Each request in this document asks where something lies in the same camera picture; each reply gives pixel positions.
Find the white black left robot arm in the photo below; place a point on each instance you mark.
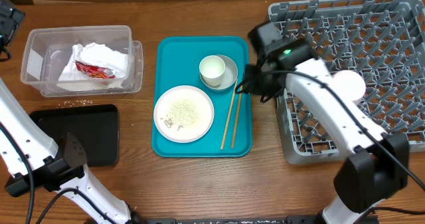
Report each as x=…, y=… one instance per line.
x=34, y=160

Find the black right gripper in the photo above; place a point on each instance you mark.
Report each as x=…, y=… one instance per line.
x=249, y=86

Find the teal serving tray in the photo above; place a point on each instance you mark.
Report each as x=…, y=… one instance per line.
x=178, y=60

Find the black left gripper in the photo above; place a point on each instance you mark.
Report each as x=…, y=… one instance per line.
x=10, y=18

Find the clear plastic waste bin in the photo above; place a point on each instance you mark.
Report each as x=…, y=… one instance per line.
x=48, y=51

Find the wooden chopstick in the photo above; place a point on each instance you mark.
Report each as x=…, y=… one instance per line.
x=229, y=115
x=236, y=121

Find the red snack wrapper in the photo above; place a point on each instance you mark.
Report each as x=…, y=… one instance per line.
x=95, y=72

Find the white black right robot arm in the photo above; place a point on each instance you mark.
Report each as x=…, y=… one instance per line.
x=376, y=163

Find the white crumpled paper towel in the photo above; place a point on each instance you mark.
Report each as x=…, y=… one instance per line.
x=97, y=55

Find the white plastic cup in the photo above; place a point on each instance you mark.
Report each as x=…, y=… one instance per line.
x=211, y=69

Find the grey-green small bowl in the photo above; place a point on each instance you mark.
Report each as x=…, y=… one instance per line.
x=229, y=76

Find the large white dirty plate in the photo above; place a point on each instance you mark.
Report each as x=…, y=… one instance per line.
x=183, y=114

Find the grey dishwasher rack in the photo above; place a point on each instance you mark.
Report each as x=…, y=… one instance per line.
x=381, y=40

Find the scattered rice crumbs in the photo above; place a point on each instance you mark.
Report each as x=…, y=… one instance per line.
x=75, y=103

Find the pink small bowl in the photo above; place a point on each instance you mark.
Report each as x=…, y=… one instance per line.
x=352, y=84

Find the black rectangular tray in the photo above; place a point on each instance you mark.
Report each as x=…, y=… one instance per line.
x=95, y=127

